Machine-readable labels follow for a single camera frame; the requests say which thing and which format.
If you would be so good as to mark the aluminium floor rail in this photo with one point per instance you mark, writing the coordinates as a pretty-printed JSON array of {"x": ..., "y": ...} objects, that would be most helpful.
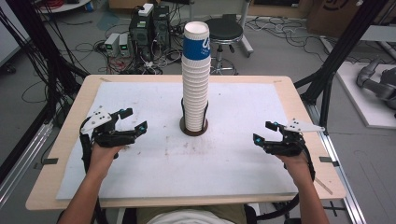
[
  {"x": 342, "y": 174},
  {"x": 21, "y": 158}
]

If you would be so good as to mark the person's white shirt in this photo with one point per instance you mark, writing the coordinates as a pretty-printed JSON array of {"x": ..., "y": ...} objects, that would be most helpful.
[{"x": 190, "y": 217}]

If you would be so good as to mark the blue label paper cup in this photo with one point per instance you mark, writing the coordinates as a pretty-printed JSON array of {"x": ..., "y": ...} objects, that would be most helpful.
[{"x": 196, "y": 46}]

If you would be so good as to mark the gray bench power supply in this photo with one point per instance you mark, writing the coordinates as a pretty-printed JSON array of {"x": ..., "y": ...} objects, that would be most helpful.
[
  {"x": 112, "y": 45},
  {"x": 124, "y": 45}
]

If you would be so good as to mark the black tape strip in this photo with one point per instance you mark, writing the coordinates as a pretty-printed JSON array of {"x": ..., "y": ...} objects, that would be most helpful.
[
  {"x": 49, "y": 161},
  {"x": 328, "y": 160}
]

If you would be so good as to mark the white box device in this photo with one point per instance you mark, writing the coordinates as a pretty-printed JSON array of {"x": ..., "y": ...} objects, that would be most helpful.
[{"x": 146, "y": 9}]

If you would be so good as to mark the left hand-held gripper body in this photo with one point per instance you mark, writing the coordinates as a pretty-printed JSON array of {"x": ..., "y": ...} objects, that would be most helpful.
[{"x": 104, "y": 138}]

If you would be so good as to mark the white foam mat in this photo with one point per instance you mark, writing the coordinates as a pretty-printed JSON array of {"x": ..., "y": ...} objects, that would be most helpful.
[{"x": 155, "y": 168}]

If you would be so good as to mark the black computer tower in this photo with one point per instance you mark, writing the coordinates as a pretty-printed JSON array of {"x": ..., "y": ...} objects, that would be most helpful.
[
  {"x": 162, "y": 28},
  {"x": 140, "y": 37}
]

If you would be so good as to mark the person's right hand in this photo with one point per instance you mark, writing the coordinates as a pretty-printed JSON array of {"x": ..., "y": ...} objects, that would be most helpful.
[{"x": 299, "y": 168}]

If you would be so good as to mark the brown cardboard box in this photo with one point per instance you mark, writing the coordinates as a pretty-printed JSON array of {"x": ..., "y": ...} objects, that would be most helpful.
[{"x": 333, "y": 15}]

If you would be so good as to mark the round white table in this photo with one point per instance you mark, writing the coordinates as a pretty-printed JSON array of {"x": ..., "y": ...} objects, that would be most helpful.
[{"x": 65, "y": 6}]

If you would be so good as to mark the stack of white paper cups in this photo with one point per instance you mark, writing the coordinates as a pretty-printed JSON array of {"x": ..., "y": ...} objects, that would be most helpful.
[{"x": 195, "y": 93}]

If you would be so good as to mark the white platform board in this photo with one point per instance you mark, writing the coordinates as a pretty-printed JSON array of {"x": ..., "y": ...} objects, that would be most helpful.
[{"x": 361, "y": 102}]

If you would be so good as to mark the black round stool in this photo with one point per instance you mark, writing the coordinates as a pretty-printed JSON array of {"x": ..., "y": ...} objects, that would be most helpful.
[{"x": 224, "y": 29}]

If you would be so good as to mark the black metal frame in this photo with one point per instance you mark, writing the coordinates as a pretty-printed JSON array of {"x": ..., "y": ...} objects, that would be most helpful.
[
  {"x": 40, "y": 46},
  {"x": 339, "y": 49}
]

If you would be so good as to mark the person's left hand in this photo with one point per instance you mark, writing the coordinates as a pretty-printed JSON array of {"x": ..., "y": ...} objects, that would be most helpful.
[{"x": 102, "y": 158}]

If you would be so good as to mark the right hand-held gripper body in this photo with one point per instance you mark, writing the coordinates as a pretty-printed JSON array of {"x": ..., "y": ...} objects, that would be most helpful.
[{"x": 289, "y": 146}]

